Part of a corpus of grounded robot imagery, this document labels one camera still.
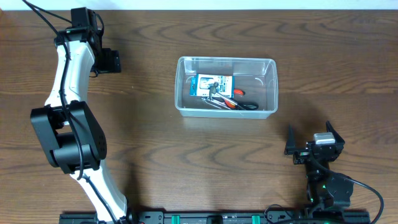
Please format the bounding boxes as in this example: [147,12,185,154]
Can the red handled pliers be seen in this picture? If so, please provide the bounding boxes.
[224,89,245,109]

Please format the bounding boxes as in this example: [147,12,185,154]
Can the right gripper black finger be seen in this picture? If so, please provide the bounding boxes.
[284,125,296,155]
[326,121,345,149]

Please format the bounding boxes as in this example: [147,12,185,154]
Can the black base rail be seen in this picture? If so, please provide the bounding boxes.
[58,210,371,224]

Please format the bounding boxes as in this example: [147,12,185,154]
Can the blue screw box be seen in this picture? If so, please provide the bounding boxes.
[190,73,234,97]

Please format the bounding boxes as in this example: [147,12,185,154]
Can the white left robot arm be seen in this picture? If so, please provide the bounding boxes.
[30,7,134,223]

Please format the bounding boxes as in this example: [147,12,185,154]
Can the silver wrench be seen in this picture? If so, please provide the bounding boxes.
[201,97,229,110]

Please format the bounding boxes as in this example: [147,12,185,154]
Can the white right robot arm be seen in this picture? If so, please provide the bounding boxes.
[284,122,353,218]

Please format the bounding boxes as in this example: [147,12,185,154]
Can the clear plastic container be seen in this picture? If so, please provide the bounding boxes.
[175,56,279,119]

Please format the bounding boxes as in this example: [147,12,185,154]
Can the small metal hammer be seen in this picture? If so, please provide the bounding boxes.
[207,81,259,111]

